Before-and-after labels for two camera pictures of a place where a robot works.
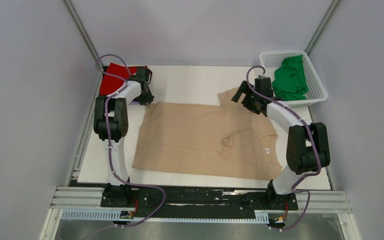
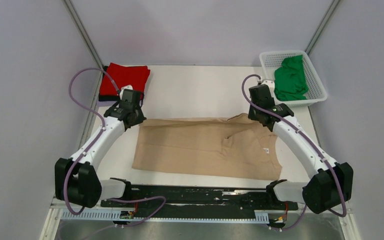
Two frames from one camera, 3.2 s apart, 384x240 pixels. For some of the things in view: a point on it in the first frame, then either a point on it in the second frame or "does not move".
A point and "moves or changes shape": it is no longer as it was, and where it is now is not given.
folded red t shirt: (110, 83) does not move
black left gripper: (149, 100) → (140, 118)
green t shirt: (290, 83) does not move
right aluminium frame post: (326, 17) does not move
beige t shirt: (227, 141) moves or changes shape
